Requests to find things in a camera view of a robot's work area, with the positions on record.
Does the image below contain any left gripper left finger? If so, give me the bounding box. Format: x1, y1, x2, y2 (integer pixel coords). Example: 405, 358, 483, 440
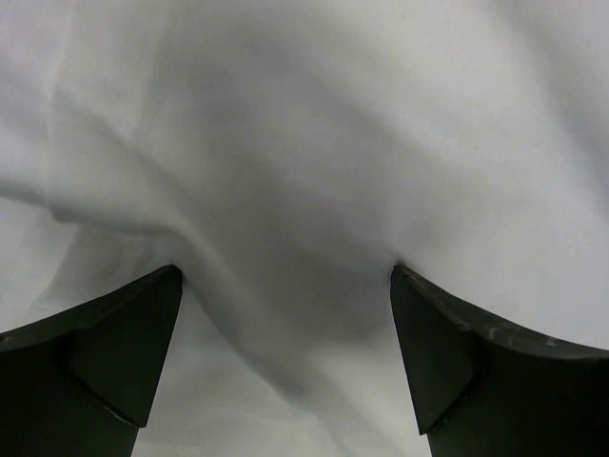
1, 266, 183, 456

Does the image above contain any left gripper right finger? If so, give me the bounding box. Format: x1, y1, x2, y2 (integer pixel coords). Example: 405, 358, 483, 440
390, 264, 608, 456

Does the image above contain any white printed t shirt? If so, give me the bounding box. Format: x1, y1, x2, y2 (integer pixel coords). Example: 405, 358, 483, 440
1, 1, 608, 456

